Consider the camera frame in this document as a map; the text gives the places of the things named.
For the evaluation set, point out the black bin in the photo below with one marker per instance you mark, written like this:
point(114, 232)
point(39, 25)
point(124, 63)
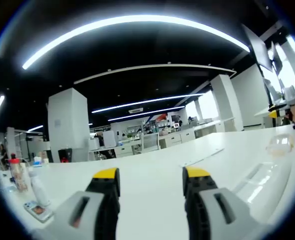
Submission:
point(65, 155)

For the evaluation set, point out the plain white pillar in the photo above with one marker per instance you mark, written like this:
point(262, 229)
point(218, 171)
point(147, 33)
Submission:
point(226, 105)

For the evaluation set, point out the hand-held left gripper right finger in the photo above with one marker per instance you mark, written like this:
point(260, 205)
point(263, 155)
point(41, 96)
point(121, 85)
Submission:
point(212, 212)

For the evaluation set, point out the white desk with drawers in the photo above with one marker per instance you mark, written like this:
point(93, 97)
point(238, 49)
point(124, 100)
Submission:
point(177, 138)

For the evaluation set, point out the clear bottle with red cap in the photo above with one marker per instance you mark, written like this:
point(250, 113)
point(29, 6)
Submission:
point(18, 175)

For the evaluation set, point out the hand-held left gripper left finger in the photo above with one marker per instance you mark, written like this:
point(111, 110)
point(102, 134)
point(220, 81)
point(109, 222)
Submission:
point(92, 207)

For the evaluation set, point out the mesh office chair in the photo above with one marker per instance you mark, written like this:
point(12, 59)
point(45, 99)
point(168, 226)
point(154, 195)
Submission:
point(150, 142)

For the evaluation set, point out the blue tissue box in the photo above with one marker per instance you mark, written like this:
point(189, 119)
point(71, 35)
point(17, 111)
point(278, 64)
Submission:
point(37, 162)

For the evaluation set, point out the clear storage box yellow latches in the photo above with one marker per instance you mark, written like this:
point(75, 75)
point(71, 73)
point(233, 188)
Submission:
point(280, 146)

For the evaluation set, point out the straight ceiling light strip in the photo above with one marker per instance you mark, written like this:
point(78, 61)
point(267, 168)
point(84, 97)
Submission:
point(147, 102)

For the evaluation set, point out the large dark display screen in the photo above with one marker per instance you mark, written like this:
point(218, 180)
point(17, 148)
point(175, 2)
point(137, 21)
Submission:
point(258, 50)

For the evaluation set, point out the paper cup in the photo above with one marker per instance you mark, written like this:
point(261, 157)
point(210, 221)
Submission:
point(46, 161)

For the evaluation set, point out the white cabinet appliance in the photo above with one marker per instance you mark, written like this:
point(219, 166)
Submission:
point(110, 140)

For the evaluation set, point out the white bottle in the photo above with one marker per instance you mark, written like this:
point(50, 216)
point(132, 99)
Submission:
point(40, 190)

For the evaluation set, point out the smartphone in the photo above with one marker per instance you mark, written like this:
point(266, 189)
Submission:
point(37, 211)

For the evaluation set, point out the long curved ceiling light strip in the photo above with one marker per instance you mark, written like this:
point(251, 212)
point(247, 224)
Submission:
point(137, 19)

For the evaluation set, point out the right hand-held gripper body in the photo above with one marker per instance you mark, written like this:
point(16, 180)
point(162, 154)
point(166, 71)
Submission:
point(290, 93)

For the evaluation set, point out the white pillar with paper sign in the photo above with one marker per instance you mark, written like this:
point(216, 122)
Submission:
point(67, 125)

